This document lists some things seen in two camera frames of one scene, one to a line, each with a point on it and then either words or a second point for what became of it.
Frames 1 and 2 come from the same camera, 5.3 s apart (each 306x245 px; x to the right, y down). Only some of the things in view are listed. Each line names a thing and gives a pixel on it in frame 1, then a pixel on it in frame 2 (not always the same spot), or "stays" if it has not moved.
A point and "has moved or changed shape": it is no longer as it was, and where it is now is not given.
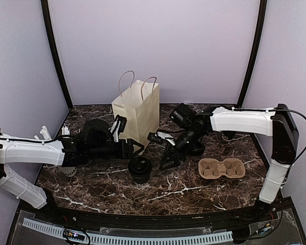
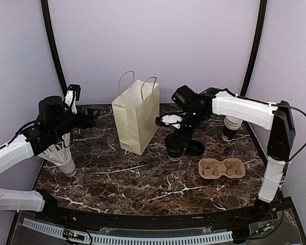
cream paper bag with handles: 138,103 stays
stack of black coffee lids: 197,148 stays
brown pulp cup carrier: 211,168 stays
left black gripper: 128,153 -> 91,121
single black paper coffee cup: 141,179 has moved or changed shape
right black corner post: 255,52 stays
